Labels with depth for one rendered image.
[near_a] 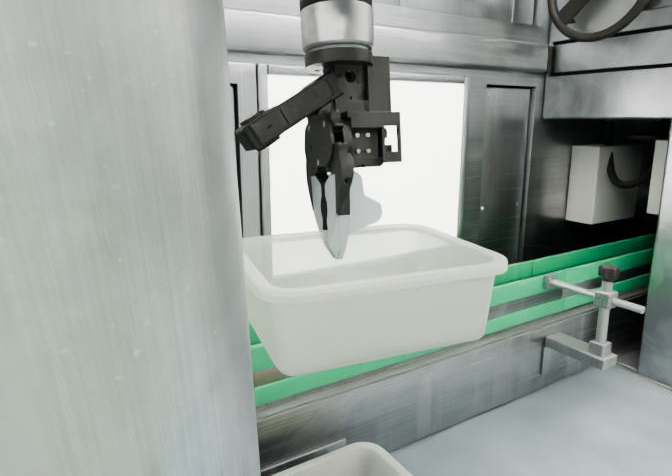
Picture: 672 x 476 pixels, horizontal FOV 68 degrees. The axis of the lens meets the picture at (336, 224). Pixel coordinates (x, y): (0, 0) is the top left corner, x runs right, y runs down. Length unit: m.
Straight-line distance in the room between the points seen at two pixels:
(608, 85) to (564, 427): 0.64
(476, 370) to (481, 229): 0.36
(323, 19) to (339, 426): 0.52
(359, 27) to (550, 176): 0.83
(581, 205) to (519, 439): 0.62
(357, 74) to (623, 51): 0.69
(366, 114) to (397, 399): 0.44
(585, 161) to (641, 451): 0.64
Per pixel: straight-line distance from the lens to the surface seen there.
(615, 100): 1.13
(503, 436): 0.90
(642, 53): 1.12
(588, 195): 1.30
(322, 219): 0.53
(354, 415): 0.75
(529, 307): 0.97
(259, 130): 0.49
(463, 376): 0.86
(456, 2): 1.06
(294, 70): 0.79
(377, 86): 0.54
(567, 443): 0.92
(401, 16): 0.95
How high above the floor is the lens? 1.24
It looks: 12 degrees down
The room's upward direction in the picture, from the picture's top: straight up
